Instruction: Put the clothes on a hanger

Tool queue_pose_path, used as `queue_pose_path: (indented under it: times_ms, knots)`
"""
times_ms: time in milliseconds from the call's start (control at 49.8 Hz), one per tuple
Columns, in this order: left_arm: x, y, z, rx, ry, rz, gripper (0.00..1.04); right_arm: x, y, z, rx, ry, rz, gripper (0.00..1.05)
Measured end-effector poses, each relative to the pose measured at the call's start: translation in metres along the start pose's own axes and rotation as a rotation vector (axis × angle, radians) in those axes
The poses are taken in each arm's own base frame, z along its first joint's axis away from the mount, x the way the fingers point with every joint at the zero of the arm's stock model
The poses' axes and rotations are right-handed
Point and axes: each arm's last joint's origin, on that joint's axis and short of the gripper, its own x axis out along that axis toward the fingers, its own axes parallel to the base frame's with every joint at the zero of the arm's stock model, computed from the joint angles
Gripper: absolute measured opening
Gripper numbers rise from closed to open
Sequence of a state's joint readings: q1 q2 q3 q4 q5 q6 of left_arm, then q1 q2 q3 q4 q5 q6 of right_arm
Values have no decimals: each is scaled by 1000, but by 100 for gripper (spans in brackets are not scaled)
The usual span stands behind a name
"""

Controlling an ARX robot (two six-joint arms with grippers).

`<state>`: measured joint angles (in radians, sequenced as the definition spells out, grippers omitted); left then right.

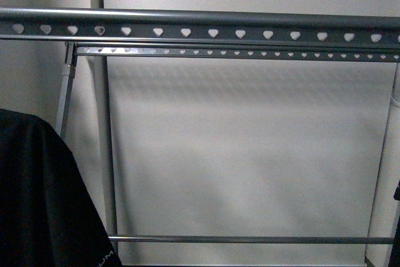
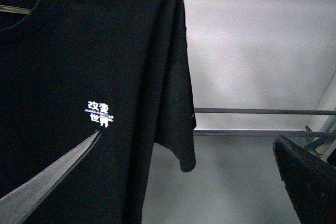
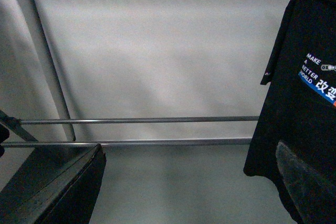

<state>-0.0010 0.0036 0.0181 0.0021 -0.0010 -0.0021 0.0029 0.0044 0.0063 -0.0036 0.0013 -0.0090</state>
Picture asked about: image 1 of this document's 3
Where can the black printed t-shirt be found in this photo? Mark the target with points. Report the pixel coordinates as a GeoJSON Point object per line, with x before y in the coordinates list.
{"type": "Point", "coordinates": [47, 215]}

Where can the grey left rack leg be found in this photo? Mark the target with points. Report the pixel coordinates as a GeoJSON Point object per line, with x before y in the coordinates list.
{"type": "Point", "coordinates": [68, 75]}

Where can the grey lower rack crossbar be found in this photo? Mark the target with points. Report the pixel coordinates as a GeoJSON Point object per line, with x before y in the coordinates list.
{"type": "Point", "coordinates": [251, 239]}

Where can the grey vertical wall post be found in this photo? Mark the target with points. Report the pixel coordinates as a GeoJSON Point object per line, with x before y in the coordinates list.
{"type": "Point", "coordinates": [101, 86]}

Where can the grey rear perforated rack rail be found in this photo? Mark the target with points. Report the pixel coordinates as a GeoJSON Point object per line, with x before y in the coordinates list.
{"type": "Point", "coordinates": [237, 54]}

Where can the grey perforated rack rail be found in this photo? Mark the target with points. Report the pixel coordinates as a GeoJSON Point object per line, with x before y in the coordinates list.
{"type": "Point", "coordinates": [237, 54]}
{"type": "Point", "coordinates": [202, 27]}

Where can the grey front perforated rack rail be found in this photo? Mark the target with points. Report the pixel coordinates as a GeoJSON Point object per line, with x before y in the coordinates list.
{"type": "Point", "coordinates": [202, 27]}

